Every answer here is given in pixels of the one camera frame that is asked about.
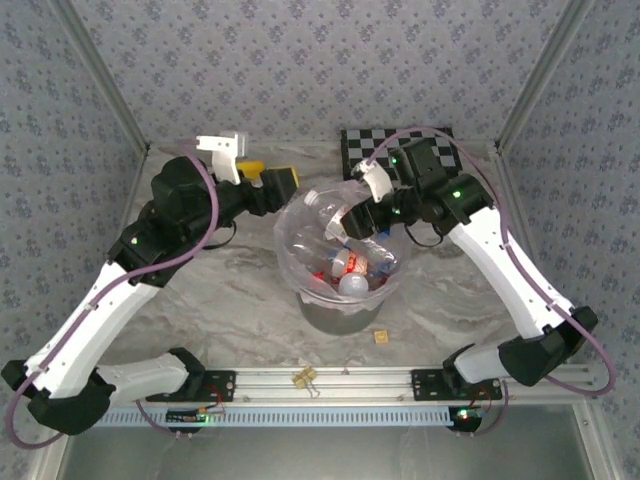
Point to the black white chessboard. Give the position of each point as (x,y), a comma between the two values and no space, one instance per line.
(370,145)

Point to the aluminium frame post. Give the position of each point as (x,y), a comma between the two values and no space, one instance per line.
(102,75)
(540,75)

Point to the tan binder clip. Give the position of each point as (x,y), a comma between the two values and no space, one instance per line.
(302,378)

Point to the grey bin with plastic liner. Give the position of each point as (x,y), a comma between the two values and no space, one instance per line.
(320,300)

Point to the small white bottle red label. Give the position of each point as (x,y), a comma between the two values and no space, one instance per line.
(353,284)

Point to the grey metal panel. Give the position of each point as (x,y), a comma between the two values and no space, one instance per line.
(325,455)

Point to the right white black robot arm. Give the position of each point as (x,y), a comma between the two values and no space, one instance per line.
(515,280)

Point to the clear bottle white cap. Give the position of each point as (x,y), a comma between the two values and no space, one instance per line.
(377,252)

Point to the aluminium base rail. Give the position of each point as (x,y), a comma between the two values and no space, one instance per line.
(350,385)

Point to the grey metal bin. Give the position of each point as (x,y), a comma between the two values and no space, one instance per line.
(345,322)

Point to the small circuit board green LED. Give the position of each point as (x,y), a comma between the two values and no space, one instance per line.
(465,416)
(187,416)

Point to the red label plastic bottle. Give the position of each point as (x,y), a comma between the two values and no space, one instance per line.
(359,263)

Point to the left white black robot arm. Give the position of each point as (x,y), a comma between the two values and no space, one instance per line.
(85,325)

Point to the small yellow square tile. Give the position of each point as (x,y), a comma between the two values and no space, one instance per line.
(380,337)

